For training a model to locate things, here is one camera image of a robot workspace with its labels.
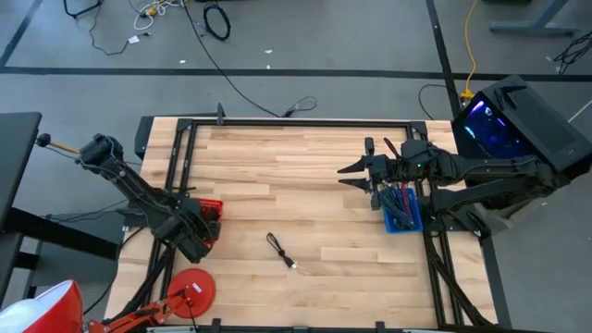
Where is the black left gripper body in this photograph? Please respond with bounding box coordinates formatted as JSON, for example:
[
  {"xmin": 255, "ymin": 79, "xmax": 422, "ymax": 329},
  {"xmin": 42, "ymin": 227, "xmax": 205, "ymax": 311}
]
[{"xmin": 178, "ymin": 226, "xmax": 218, "ymax": 265}]

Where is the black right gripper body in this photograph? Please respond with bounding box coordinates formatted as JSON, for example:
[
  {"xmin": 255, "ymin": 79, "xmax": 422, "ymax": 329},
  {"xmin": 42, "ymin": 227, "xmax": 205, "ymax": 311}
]
[{"xmin": 364, "ymin": 137, "xmax": 403, "ymax": 210}]

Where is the navy blue braided cable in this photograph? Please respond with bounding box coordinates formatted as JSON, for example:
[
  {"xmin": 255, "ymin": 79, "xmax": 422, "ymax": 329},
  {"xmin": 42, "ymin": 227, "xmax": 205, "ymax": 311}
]
[{"xmin": 383, "ymin": 184, "xmax": 415, "ymax": 223}]

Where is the green black braided cable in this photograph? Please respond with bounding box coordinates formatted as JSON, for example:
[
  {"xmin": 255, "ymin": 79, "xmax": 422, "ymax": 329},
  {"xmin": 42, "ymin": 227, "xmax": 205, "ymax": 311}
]
[{"xmin": 379, "ymin": 183, "xmax": 417, "ymax": 230}]

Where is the red plastic basket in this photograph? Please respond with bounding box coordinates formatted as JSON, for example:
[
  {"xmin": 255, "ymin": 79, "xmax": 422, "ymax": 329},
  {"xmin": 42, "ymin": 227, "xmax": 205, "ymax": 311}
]
[{"xmin": 191, "ymin": 197, "xmax": 225, "ymax": 244}]

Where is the red desk lamp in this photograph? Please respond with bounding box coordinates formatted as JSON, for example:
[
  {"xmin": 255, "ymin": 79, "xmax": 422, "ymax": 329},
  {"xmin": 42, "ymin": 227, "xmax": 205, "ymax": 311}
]
[{"xmin": 0, "ymin": 267, "xmax": 217, "ymax": 333}]

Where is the blue plastic basket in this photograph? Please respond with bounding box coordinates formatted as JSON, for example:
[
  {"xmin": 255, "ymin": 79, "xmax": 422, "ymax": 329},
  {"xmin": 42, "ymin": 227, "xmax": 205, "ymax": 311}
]
[{"xmin": 381, "ymin": 184, "xmax": 425, "ymax": 235}]

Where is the black corner panel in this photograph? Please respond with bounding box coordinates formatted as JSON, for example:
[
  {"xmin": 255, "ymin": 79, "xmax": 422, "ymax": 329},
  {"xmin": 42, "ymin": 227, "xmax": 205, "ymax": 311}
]
[{"xmin": 133, "ymin": 115, "xmax": 156, "ymax": 161}]

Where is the black computer tower blue light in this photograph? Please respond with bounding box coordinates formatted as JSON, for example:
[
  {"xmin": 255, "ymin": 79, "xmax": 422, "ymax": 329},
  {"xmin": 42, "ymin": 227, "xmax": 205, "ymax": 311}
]
[{"xmin": 450, "ymin": 74, "xmax": 592, "ymax": 176}]

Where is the wooden rod black knob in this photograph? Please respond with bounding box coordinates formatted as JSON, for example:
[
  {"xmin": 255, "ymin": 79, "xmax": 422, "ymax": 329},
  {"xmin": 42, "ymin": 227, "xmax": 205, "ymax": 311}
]
[{"xmin": 35, "ymin": 132, "xmax": 82, "ymax": 155}]

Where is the grey desk leg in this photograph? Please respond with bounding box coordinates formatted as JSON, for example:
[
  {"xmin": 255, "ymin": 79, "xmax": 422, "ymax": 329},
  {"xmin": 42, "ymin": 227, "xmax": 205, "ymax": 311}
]
[{"xmin": 488, "ymin": 0, "xmax": 582, "ymax": 37}]

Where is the black desk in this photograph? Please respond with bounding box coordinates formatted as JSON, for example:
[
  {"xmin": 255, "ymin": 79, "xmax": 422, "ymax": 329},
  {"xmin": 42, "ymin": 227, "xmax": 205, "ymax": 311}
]
[{"xmin": 0, "ymin": 110, "xmax": 121, "ymax": 302}]

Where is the pink braided cable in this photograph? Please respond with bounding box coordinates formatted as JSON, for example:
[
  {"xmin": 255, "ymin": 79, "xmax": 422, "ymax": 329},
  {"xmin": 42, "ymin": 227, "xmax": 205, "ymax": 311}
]
[{"xmin": 401, "ymin": 183, "xmax": 413, "ymax": 218}]

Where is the black aluminium table frame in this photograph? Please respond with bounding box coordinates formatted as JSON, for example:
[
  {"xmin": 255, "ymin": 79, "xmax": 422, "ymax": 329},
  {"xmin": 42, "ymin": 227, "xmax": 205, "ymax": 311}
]
[{"xmin": 105, "ymin": 117, "xmax": 514, "ymax": 333}]

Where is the black USB cable silver plug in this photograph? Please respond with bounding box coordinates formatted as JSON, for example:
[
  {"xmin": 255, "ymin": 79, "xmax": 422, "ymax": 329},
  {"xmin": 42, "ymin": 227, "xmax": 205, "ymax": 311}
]
[{"xmin": 265, "ymin": 231, "xmax": 312, "ymax": 275}]

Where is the yellow extension cord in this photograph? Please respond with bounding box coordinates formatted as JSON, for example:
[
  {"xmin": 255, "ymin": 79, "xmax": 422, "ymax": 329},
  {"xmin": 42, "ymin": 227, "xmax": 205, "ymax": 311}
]
[{"xmin": 460, "ymin": 0, "xmax": 480, "ymax": 102}]

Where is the long black floor cable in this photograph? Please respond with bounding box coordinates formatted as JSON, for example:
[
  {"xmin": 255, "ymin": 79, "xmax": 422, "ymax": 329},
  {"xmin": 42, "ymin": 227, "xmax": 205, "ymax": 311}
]
[{"xmin": 180, "ymin": 0, "xmax": 319, "ymax": 119}]

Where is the coiled black cable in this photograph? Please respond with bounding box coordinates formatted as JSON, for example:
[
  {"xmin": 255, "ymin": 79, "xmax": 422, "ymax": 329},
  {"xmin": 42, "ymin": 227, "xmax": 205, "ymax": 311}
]
[{"xmin": 202, "ymin": 2, "xmax": 232, "ymax": 42}]

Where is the tangled black cable bundle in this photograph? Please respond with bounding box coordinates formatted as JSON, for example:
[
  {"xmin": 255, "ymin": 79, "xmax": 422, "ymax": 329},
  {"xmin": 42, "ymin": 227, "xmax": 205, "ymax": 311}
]
[{"xmin": 552, "ymin": 30, "xmax": 592, "ymax": 75}]

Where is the white cable bundle yellow plug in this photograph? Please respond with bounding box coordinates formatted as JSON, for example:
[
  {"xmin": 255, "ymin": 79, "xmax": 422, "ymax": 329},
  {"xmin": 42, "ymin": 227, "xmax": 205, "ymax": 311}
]
[{"xmin": 132, "ymin": 0, "xmax": 186, "ymax": 32}]

